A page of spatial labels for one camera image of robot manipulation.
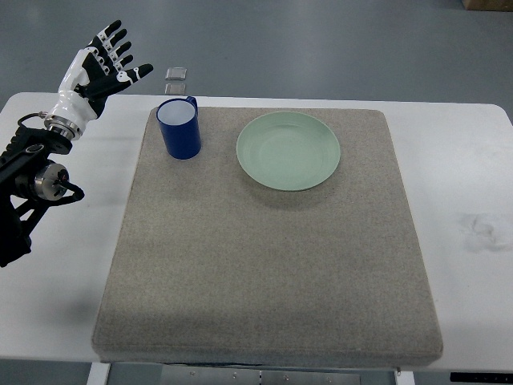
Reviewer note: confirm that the floor socket plate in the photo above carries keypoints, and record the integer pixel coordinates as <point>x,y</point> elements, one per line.
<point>176,73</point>
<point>175,89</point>

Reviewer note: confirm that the grey felt mat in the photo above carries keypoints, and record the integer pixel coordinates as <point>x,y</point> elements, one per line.
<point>212,267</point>

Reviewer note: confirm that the black table control panel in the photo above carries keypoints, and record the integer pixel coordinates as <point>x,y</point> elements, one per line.
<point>481,377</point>

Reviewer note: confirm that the lower floor socket plate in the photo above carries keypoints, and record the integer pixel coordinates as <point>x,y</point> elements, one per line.
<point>175,89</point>

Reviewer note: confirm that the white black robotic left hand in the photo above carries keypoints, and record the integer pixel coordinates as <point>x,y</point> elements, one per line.
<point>98,71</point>

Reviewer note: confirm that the blue mug white inside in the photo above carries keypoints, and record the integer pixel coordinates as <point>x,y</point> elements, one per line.
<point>179,126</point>

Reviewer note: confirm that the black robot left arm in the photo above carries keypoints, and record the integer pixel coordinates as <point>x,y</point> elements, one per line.
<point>31,183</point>

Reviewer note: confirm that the light green plate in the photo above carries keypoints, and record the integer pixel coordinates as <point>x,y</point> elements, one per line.
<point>288,151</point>

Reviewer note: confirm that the upper floor socket plate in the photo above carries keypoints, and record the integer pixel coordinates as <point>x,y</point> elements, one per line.
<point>176,73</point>

